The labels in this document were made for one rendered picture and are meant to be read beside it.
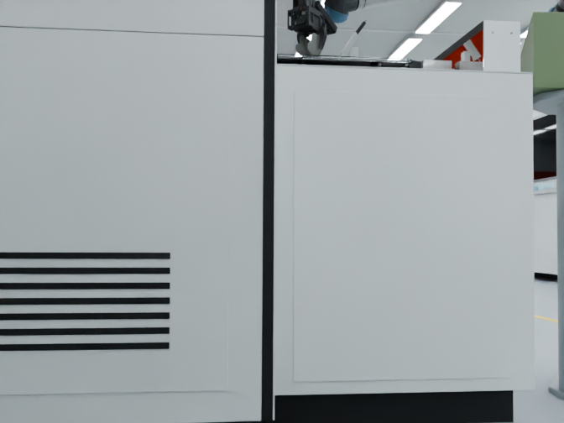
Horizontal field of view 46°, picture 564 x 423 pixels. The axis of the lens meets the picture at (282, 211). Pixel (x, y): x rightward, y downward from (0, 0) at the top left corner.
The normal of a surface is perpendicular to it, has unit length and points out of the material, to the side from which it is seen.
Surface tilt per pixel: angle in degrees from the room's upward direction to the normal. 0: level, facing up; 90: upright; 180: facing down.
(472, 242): 90
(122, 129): 90
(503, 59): 90
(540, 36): 90
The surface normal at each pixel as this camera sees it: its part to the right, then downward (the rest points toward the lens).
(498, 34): 0.11, -0.04
